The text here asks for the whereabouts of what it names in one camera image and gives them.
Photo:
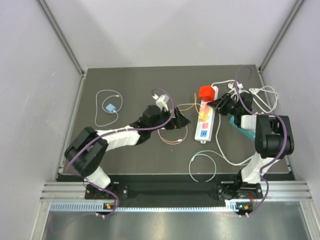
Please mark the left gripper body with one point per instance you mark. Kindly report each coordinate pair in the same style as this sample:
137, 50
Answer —
171, 125

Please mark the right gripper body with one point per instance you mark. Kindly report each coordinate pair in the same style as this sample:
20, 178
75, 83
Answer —
228, 105

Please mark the yellow usb charger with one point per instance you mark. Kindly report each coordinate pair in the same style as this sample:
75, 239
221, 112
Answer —
203, 116

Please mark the white power strip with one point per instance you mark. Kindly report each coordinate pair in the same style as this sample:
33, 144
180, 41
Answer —
204, 129

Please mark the light blue usb charger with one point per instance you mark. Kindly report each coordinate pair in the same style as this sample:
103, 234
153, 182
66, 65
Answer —
110, 108

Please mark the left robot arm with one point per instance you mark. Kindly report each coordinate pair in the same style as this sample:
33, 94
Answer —
87, 150

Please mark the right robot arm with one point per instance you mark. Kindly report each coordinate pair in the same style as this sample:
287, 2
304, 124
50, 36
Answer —
273, 134

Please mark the red cube socket adapter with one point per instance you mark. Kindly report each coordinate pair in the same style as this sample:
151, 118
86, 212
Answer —
207, 93

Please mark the pink usb charger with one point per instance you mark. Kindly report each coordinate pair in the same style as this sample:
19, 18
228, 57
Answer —
204, 108

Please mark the teal power strip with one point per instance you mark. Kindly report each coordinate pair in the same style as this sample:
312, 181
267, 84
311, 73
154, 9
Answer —
251, 134

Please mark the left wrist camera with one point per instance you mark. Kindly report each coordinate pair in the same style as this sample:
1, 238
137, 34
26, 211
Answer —
161, 101

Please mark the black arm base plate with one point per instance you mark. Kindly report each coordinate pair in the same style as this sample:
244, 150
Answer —
213, 190

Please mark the right aluminium frame post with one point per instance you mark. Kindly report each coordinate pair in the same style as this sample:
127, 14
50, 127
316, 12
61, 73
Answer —
285, 26

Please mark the aluminium frame post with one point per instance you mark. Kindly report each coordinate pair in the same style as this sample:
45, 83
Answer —
285, 26
60, 35

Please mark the aluminium front rail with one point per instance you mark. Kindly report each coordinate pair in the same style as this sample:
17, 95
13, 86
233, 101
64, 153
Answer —
277, 191

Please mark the left aluminium frame post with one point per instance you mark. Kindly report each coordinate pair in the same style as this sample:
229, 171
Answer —
60, 35

